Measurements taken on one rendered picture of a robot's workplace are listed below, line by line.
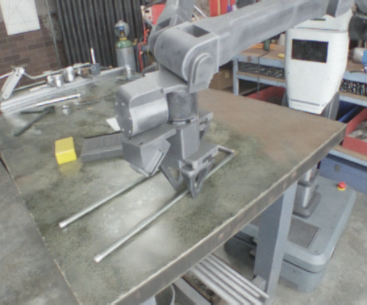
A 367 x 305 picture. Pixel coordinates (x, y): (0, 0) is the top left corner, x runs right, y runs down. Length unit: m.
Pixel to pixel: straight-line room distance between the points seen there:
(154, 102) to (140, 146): 0.06
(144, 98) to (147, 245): 0.22
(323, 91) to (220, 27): 0.79
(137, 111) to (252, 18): 0.23
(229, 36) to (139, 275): 0.35
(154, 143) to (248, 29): 0.22
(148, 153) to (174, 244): 0.14
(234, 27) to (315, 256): 1.04
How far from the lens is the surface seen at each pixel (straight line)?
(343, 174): 2.17
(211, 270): 1.21
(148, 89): 0.37
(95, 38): 3.98
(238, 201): 0.50
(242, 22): 0.44
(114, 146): 0.68
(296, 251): 1.29
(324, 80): 1.14
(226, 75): 2.59
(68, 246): 0.48
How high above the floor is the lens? 1.20
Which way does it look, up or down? 29 degrees down
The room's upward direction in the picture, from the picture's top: 5 degrees counter-clockwise
